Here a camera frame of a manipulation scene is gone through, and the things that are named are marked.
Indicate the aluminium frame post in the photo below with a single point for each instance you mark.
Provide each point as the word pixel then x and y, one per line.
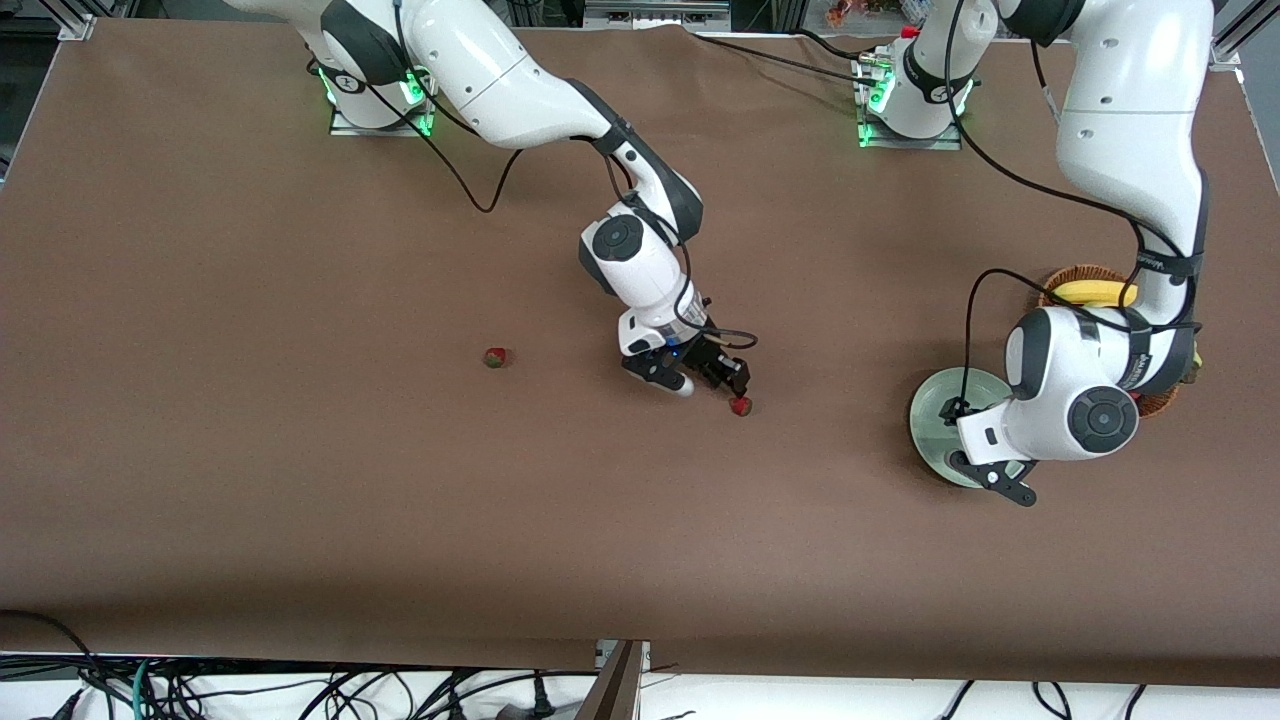
pixel 620 680

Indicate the red strawberry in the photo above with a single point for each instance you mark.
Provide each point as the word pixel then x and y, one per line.
pixel 495 357
pixel 741 408

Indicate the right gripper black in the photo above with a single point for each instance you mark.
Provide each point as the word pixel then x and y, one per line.
pixel 712 362

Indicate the brown table cover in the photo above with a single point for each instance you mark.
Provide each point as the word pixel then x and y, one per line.
pixel 300 300

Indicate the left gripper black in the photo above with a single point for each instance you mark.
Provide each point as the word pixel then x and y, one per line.
pixel 948 411

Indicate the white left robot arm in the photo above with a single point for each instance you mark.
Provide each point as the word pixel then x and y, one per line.
pixel 1130 120

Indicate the grey metal rail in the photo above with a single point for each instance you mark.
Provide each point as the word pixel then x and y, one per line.
pixel 655 12

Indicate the brown wicker basket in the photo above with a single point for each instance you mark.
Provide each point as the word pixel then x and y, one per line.
pixel 1090 272

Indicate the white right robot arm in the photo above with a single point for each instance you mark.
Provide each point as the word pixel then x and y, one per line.
pixel 480 80

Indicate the colourful object pile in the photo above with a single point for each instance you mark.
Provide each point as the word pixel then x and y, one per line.
pixel 870 10

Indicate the aluminium frame corner profile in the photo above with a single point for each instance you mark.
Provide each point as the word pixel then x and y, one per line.
pixel 78 22
pixel 1235 35

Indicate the mint green plate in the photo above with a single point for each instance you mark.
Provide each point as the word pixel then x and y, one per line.
pixel 930 425

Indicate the yellow banana bunch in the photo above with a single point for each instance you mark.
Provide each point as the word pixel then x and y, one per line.
pixel 1090 293

